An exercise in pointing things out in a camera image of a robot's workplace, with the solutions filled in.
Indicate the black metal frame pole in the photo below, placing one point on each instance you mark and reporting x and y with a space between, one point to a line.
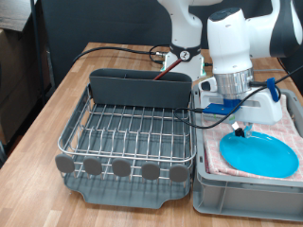
37 47

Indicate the dark blue backdrop curtain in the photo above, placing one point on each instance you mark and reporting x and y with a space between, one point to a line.
72 22

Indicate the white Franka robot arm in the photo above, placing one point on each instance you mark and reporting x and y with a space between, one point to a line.
227 41

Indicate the grey plastic crate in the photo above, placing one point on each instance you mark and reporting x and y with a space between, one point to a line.
246 198

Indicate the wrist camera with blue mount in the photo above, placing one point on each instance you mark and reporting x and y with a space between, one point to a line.
221 108

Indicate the pink checkered towel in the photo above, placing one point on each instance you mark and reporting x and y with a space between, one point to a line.
214 142

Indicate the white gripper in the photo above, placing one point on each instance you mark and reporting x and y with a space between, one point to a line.
262 110

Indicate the blue plastic plate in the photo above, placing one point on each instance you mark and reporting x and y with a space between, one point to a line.
262 156

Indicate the brown cardboard box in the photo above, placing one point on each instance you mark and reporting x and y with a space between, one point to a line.
15 78

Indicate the dark grey cutlery holder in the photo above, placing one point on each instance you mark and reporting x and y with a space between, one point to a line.
139 91

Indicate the grey shelf board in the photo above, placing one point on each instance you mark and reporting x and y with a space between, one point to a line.
15 12

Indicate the grey drain tray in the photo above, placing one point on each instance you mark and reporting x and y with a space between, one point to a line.
126 195

